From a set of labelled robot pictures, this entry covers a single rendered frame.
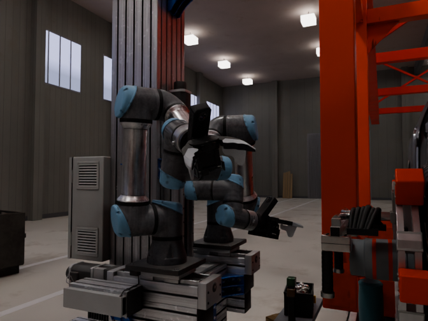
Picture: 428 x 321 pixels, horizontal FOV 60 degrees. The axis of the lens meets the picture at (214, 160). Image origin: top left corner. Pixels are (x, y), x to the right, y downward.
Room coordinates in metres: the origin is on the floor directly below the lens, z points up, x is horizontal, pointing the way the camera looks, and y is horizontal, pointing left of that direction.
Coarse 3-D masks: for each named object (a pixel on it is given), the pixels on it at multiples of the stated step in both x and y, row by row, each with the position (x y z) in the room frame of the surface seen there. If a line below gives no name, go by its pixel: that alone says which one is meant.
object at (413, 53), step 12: (372, 0) 4.25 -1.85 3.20; (420, 48) 6.40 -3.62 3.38; (372, 60) 5.76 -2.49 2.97; (384, 60) 6.64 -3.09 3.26; (396, 60) 6.56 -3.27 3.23; (408, 60) 6.54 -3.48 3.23; (372, 72) 6.43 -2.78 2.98; (372, 84) 7.28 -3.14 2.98; (372, 96) 8.39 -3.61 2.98; (372, 108) 9.88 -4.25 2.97; (384, 108) 12.09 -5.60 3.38; (396, 108) 11.94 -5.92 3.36; (408, 108) 11.80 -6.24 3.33; (420, 108) 11.66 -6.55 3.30; (372, 120) 12.02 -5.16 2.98
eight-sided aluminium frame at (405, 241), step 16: (400, 208) 1.12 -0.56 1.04; (416, 208) 1.10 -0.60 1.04; (400, 224) 1.08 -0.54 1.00; (416, 224) 1.07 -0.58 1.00; (400, 240) 1.05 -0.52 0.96; (416, 240) 1.03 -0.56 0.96; (400, 256) 1.05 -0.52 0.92; (416, 256) 1.03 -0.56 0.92; (400, 304) 1.05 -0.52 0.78; (416, 304) 1.03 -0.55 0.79; (400, 320) 1.05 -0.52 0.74; (416, 320) 1.03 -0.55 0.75
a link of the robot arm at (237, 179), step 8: (232, 176) 1.36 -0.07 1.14; (240, 176) 1.37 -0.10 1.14; (216, 184) 1.37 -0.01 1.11; (224, 184) 1.36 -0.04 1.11; (232, 184) 1.35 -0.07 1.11; (240, 184) 1.36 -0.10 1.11; (216, 192) 1.36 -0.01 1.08; (224, 192) 1.35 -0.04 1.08; (232, 192) 1.34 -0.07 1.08; (240, 192) 1.35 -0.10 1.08; (216, 200) 1.39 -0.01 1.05; (224, 200) 1.35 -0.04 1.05; (232, 200) 1.34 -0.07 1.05; (240, 200) 1.35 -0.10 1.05
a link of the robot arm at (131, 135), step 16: (128, 96) 1.25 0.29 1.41; (144, 96) 1.28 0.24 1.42; (160, 96) 1.31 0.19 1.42; (128, 112) 1.27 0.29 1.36; (144, 112) 1.28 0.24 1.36; (160, 112) 1.32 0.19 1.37; (128, 128) 1.29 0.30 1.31; (144, 128) 1.30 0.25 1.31; (128, 144) 1.29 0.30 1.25; (144, 144) 1.31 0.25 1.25; (128, 160) 1.30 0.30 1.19; (144, 160) 1.32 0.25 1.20; (128, 176) 1.30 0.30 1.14; (144, 176) 1.33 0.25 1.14; (128, 192) 1.30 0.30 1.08; (144, 192) 1.33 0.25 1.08; (112, 208) 1.32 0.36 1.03; (128, 208) 1.29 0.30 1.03; (144, 208) 1.32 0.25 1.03; (112, 224) 1.35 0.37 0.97; (128, 224) 1.29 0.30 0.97; (144, 224) 1.32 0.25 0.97
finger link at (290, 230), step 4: (284, 224) 1.44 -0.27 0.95; (292, 224) 1.43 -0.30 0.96; (296, 224) 1.44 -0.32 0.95; (300, 224) 1.45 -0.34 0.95; (280, 228) 1.44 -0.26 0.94; (284, 228) 1.44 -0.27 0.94; (288, 228) 1.44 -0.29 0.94; (292, 228) 1.44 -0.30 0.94; (288, 232) 1.44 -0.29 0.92; (292, 232) 1.44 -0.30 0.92
